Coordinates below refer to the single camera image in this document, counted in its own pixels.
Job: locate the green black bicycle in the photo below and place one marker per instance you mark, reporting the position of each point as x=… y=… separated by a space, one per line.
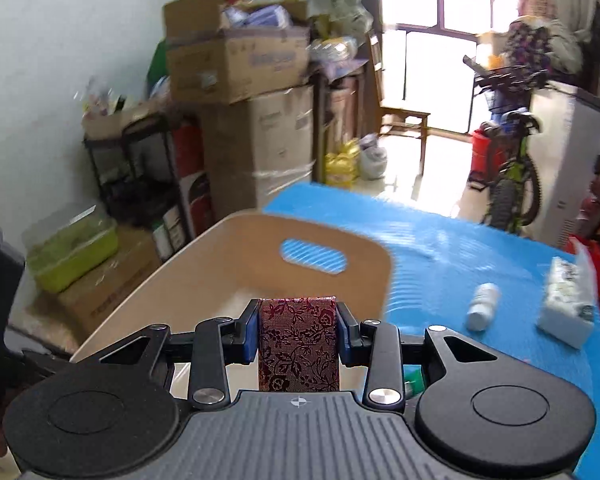
x=509 y=173

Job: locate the red floral patterned box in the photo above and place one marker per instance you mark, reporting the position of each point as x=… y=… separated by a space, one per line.
x=298 y=345

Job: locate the yellow oil jug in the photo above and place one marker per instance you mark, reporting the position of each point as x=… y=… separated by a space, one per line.
x=341 y=168

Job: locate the blue silicone table mat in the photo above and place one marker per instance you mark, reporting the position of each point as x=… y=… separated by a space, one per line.
x=438 y=262

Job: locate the red bucket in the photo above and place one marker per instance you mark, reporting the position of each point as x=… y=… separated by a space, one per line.
x=482 y=157

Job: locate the white pill bottle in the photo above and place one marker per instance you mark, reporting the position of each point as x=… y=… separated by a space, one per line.
x=482 y=307

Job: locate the white plastic bag on floor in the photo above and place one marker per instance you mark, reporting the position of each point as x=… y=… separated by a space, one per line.
x=372 y=160

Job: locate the wooden chair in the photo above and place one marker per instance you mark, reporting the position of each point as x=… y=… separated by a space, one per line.
x=392 y=117

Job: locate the white tissue pack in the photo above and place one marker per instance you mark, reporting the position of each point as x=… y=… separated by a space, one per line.
x=569 y=301

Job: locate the green plastic lidded container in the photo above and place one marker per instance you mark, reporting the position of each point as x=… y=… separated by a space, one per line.
x=68 y=243

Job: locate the red white appliance box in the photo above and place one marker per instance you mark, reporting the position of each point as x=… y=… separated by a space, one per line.
x=188 y=153

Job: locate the cardboard tray on shelf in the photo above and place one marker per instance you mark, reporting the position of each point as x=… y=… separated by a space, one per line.
x=98 y=127

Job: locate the open cardboard box on top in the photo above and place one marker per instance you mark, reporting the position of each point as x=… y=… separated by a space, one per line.
x=223 y=52

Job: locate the large stacked cardboard box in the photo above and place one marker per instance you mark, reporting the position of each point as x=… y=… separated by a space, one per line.
x=256 y=148

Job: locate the black metal shelf rack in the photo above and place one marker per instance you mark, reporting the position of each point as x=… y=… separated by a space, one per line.
x=140 y=196

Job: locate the white chest freezer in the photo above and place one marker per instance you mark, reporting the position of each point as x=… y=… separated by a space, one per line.
x=564 y=153

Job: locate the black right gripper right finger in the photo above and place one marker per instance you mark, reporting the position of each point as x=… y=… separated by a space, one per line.
x=383 y=350

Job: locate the beige plastic storage bin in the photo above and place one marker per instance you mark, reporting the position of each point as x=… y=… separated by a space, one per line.
x=250 y=256

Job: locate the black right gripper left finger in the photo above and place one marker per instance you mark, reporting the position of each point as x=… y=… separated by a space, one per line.
x=136 y=371

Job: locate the brown cardboard box on floor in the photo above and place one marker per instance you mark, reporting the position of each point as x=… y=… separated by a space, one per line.
x=92 y=298

